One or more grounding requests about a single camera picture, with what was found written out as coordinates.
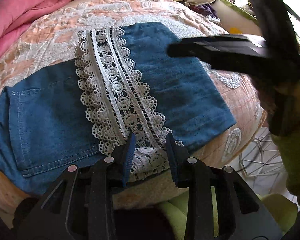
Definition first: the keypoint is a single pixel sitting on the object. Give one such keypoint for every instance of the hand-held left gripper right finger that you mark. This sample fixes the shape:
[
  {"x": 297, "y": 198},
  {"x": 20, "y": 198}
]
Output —
[{"x": 171, "y": 155}]

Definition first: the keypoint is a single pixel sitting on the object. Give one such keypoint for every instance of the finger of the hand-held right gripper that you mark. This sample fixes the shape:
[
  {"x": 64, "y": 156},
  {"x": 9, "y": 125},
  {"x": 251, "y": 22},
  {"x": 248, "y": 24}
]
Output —
[{"x": 215, "y": 48}]

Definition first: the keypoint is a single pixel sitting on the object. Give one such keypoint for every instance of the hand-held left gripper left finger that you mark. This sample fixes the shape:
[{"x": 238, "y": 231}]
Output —
[{"x": 128, "y": 155}]

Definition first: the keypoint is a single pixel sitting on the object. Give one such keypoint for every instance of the blue denim lace-trimmed pants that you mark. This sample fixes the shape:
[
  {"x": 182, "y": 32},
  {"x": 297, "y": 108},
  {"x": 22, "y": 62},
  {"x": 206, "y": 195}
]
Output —
[{"x": 47, "y": 120}]

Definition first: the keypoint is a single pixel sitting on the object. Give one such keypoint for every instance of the person's right forearm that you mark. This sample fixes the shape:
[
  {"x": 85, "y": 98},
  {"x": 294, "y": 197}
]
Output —
[{"x": 298, "y": 160}]

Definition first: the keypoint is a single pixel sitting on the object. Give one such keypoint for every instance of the person's right hand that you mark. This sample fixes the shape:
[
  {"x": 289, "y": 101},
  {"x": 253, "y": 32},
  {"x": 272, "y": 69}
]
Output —
[{"x": 263, "y": 92}]

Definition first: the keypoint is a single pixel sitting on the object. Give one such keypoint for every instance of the window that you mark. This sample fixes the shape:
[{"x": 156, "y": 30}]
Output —
[{"x": 298, "y": 27}]

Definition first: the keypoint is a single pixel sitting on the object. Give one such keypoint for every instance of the yellow plastic object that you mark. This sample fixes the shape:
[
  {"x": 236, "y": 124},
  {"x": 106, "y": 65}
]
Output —
[{"x": 235, "y": 30}]

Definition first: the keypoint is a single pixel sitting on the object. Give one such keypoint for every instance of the purple cloth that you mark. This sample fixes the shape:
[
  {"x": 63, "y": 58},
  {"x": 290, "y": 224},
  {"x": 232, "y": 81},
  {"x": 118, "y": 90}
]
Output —
[{"x": 206, "y": 11}]

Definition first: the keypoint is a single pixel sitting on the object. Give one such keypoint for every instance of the cream fuzzy blanket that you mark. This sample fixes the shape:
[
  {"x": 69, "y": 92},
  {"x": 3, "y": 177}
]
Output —
[{"x": 145, "y": 192}]

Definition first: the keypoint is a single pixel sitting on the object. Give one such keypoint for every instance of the green windowsill cloth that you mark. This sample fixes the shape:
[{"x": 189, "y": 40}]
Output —
[{"x": 237, "y": 10}]

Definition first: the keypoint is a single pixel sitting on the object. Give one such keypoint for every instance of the person's black trousers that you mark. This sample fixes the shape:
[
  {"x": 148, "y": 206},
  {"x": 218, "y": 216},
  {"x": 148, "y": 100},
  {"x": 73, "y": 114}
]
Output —
[{"x": 140, "y": 222}]

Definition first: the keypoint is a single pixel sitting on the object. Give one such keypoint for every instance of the person's yellow-green garment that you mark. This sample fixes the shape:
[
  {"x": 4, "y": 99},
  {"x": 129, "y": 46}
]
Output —
[{"x": 277, "y": 210}]

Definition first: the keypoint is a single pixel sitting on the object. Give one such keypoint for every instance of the peach lace bedspread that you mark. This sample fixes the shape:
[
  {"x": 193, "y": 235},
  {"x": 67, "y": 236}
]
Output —
[{"x": 52, "y": 30}]

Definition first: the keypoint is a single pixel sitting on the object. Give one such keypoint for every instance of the pink duvet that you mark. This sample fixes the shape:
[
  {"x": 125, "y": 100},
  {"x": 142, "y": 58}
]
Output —
[{"x": 20, "y": 12}]

